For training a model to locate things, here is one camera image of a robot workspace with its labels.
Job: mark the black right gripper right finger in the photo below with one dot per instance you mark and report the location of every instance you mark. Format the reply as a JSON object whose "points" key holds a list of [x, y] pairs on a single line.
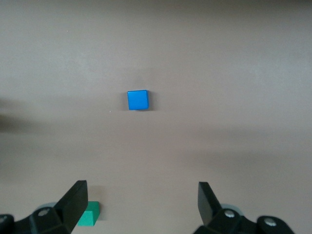
{"points": [[209, 207]]}

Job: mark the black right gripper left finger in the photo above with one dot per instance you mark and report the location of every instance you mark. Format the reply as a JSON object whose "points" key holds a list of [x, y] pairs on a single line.
{"points": [[65, 212]]}

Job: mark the blue wooden block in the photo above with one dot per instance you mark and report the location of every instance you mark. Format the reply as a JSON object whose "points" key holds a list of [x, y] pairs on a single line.
{"points": [[137, 100]]}

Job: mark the green wooden block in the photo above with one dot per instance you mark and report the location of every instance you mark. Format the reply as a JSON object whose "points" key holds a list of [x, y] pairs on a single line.
{"points": [[91, 214]]}

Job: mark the brown paper table cover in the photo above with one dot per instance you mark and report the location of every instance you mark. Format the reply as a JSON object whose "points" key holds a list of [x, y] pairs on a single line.
{"points": [[219, 73]]}

